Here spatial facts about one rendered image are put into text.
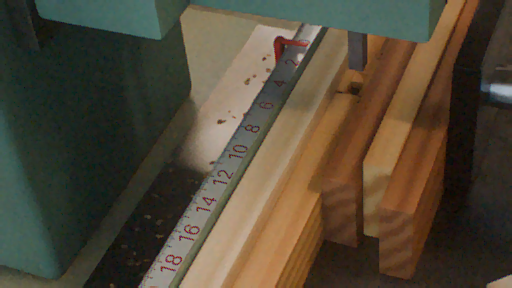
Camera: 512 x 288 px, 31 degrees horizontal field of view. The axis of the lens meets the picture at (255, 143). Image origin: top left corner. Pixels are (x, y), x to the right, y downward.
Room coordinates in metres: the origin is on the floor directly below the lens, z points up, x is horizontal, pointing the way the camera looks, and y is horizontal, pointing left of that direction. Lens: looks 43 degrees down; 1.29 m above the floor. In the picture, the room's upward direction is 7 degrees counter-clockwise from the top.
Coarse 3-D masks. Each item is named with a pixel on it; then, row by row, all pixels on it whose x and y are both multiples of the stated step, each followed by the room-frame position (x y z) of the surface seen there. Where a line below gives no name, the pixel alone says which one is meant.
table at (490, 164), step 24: (504, 120) 0.41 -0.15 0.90; (504, 144) 0.39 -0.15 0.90; (480, 168) 0.38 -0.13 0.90; (504, 168) 0.37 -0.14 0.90; (456, 192) 0.36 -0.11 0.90; (480, 192) 0.36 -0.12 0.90; (504, 192) 0.35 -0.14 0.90; (456, 216) 0.34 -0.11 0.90; (480, 216) 0.34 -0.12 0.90; (504, 216) 0.34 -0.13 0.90; (360, 240) 0.33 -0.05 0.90; (432, 240) 0.33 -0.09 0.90; (456, 240) 0.32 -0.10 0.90; (480, 240) 0.32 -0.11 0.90; (504, 240) 0.32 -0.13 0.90; (336, 264) 0.32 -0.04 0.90; (360, 264) 0.32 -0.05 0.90; (432, 264) 0.31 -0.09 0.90; (456, 264) 0.31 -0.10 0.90; (480, 264) 0.31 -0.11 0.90; (504, 264) 0.30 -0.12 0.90
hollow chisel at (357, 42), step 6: (348, 30) 0.42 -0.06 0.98; (348, 36) 0.42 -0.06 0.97; (354, 36) 0.42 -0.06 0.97; (360, 36) 0.42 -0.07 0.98; (366, 36) 0.42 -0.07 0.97; (348, 42) 0.42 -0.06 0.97; (354, 42) 0.42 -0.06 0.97; (360, 42) 0.42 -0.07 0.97; (366, 42) 0.42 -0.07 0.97; (348, 48) 0.42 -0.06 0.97; (354, 48) 0.42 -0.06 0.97; (360, 48) 0.42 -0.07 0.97; (366, 48) 0.42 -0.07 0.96; (348, 54) 0.42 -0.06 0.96; (354, 54) 0.42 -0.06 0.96; (360, 54) 0.42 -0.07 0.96; (366, 54) 0.42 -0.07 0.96; (354, 60) 0.42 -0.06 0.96; (360, 60) 0.42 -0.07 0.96; (366, 60) 0.42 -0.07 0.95; (354, 66) 0.42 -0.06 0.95; (360, 66) 0.42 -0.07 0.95
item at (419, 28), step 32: (192, 0) 0.43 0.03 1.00; (224, 0) 0.42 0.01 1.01; (256, 0) 0.41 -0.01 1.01; (288, 0) 0.40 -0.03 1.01; (320, 0) 0.40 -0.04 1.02; (352, 0) 0.39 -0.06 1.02; (384, 0) 0.38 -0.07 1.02; (416, 0) 0.37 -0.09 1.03; (384, 32) 0.38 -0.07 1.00; (416, 32) 0.37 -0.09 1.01
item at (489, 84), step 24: (480, 0) 0.41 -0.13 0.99; (504, 0) 0.41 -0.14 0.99; (480, 24) 0.39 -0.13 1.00; (504, 24) 0.41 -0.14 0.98; (480, 48) 0.37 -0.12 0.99; (504, 48) 0.42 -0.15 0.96; (456, 72) 0.36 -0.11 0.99; (480, 72) 0.35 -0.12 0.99; (504, 72) 0.39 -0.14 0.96; (456, 96) 0.36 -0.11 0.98; (480, 96) 0.36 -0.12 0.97; (504, 96) 0.38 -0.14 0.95; (456, 120) 0.36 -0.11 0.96; (480, 120) 0.36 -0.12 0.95; (456, 144) 0.36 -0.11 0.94; (480, 144) 0.37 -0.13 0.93; (456, 168) 0.36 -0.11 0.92
